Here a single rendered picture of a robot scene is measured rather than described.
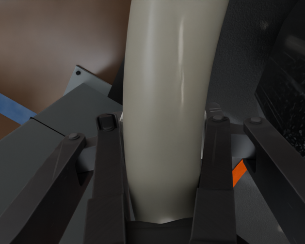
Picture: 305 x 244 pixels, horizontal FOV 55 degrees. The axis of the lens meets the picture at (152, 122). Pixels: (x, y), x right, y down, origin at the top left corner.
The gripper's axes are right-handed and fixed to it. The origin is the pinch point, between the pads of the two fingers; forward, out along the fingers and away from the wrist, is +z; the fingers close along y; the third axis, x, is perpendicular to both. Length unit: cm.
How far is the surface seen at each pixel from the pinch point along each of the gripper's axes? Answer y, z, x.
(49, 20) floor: -45, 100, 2
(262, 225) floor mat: 35, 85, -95
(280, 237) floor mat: 43, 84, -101
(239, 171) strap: 25, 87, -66
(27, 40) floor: -56, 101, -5
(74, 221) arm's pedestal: -23, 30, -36
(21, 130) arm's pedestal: -41, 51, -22
